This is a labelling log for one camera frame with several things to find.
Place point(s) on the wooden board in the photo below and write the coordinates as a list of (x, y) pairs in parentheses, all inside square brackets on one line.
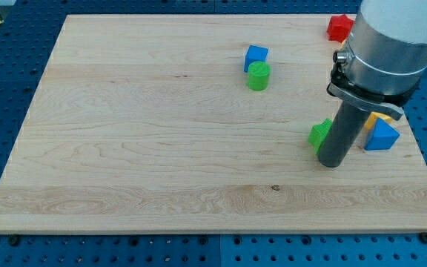
[(144, 124)]

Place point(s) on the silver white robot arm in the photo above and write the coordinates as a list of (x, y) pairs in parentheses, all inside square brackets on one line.
[(381, 62)]

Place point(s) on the green star block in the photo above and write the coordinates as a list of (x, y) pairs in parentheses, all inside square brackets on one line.
[(318, 134)]

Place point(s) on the yellow block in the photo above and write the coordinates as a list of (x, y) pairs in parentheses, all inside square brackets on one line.
[(374, 116)]

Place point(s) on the blue cube block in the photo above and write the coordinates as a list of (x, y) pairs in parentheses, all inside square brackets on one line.
[(255, 53)]

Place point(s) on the blue triangle block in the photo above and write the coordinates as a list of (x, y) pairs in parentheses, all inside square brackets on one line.
[(381, 137)]

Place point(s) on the green cylinder block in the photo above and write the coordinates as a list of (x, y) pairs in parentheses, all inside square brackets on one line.
[(258, 75)]

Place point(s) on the red star block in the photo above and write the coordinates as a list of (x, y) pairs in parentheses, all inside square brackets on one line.
[(339, 28)]

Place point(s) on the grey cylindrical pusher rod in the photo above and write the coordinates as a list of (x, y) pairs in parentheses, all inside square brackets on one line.
[(345, 128)]

